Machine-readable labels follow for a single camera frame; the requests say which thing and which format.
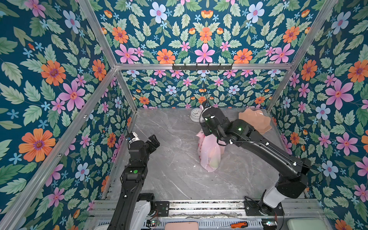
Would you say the pink plastic bag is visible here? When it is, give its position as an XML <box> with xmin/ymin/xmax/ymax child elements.
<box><xmin>196</xmin><ymin>130</ymin><xmax>225</xmax><ymax>172</ymax></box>

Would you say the pink flower-shaped bowl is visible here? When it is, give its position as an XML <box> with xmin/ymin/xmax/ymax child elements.
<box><xmin>238</xmin><ymin>108</ymin><xmax>272</xmax><ymax>135</ymax></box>

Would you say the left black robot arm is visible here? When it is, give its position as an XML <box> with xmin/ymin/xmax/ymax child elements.
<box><xmin>108</xmin><ymin>132</ymin><xmax>160</xmax><ymax>230</ymax></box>

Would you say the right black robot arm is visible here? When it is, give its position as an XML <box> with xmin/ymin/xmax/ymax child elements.
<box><xmin>200</xmin><ymin>106</ymin><xmax>311</xmax><ymax>210</ymax></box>

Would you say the white alarm clock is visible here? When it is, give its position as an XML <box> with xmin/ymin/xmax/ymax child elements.
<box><xmin>190</xmin><ymin>108</ymin><xmax>204</xmax><ymax>123</ymax></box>

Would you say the small circuit board left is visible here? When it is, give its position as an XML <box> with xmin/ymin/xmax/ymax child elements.
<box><xmin>146</xmin><ymin>219</ymin><xmax>161</xmax><ymax>228</ymax></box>

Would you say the small circuit board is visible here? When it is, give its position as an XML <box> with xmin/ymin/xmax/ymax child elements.
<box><xmin>262</xmin><ymin>219</ymin><xmax>278</xmax><ymax>230</ymax></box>
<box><xmin>146</xmin><ymin>219</ymin><xmax>161</xmax><ymax>228</ymax></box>

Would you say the pink box front edge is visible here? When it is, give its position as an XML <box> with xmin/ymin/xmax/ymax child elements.
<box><xmin>164</xmin><ymin>222</ymin><xmax>199</xmax><ymax>230</ymax></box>

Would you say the small circuit board right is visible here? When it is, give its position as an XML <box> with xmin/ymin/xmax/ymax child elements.
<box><xmin>262</xmin><ymin>219</ymin><xmax>278</xmax><ymax>230</ymax></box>

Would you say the pale green box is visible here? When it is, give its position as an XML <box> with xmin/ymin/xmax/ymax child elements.
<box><xmin>287</xmin><ymin>218</ymin><xmax>328</xmax><ymax>230</ymax></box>

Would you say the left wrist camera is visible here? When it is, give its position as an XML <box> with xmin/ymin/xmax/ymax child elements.
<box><xmin>126</xmin><ymin>132</ymin><xmax>140</xmax><ymax>145</ymax></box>

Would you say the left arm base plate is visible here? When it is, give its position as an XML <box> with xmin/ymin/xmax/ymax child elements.
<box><xmin>149</xmin><ymin>201</ymin><xmax>170</xmax><ymax>217</ymax></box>

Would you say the black hook rail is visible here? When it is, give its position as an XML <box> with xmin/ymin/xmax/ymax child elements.
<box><xmin>172</xmin><ymin>63</ymin><xmax>233</xmax><ymax>71</ymax></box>

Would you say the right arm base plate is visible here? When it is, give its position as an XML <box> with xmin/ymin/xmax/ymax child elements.
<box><xmin>243</xmin><ymin>199</ymin><xmax>285</xmax><ymax>217</ymax></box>

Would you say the orange handled screwdriver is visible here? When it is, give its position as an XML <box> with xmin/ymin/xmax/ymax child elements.
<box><xmin>217</xmin><ymin>221</ymin><xmax>249</xmax><ymax>229</ymax></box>

